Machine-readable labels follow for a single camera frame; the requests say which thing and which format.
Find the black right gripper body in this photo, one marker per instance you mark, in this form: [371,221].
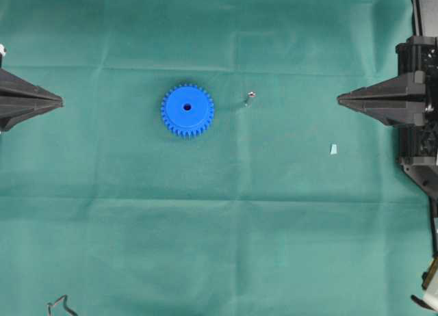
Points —
[417,63]

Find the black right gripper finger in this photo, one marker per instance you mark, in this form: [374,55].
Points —
[403,87]
[391,113]

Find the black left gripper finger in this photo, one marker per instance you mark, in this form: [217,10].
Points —
[14,86]
[17,109]

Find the blue plastic gear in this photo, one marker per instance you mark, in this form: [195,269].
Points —
[187,110]

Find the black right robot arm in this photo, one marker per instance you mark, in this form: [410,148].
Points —
[424,24]

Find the small pale tape piece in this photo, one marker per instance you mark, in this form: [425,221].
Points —
[333,150]

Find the yellow white object at corner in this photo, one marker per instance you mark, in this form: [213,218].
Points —
[429,286]

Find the green table cloth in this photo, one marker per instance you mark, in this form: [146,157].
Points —
[102,203]

